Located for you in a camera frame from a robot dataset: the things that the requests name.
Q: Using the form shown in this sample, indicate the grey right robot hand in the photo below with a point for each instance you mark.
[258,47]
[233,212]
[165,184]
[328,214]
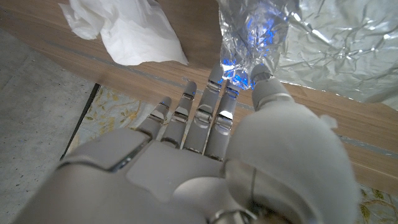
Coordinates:
[186,174]

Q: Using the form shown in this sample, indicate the crinkled aluminum foil sheet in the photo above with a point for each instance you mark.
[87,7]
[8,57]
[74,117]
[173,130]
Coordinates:
[326,43]

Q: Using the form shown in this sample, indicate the crumpled white tissue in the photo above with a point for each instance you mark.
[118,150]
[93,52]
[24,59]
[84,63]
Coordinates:
[133,34]

